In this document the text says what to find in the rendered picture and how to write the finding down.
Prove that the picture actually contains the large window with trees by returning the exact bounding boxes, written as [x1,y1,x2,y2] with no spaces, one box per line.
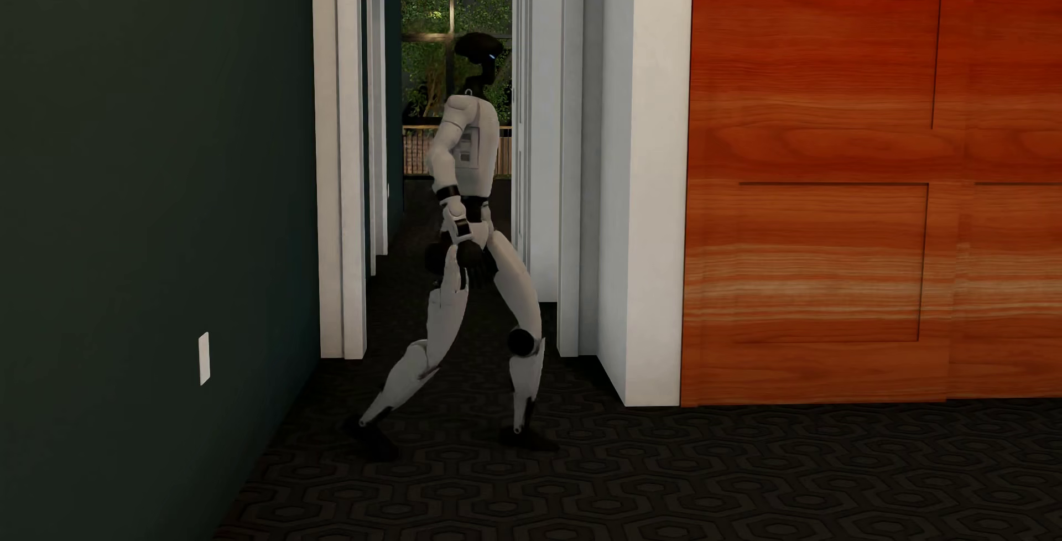
[402,0,514,129]

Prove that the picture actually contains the narrow white door frame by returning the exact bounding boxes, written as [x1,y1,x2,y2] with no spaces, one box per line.
[367,0,388,277]

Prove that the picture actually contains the black robot head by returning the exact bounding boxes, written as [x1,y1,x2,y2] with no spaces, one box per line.
[455,32,502,99]

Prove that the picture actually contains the white left robot leg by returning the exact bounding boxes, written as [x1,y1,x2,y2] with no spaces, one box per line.
[480,226,559,452]

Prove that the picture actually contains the wooden balcony railing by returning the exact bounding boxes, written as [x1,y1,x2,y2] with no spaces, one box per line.
[403,124,514,179]

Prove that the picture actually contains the wide white door frame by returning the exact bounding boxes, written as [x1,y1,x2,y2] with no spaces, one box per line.
[311,0,368,360]

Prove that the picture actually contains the white wall corner pillar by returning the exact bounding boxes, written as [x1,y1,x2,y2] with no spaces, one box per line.
[596,0,695,408]

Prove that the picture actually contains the white sliding door frame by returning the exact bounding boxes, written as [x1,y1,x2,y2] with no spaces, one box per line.
[512,0,585,358]

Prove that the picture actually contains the orange wooden cabinet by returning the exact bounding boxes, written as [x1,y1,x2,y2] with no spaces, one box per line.
[679,0,1062,407]

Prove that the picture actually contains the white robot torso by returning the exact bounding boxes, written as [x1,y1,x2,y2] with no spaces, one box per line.
[431,95,501,225]

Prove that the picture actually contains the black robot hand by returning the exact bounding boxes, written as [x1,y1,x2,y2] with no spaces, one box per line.
[426,236,486,285]

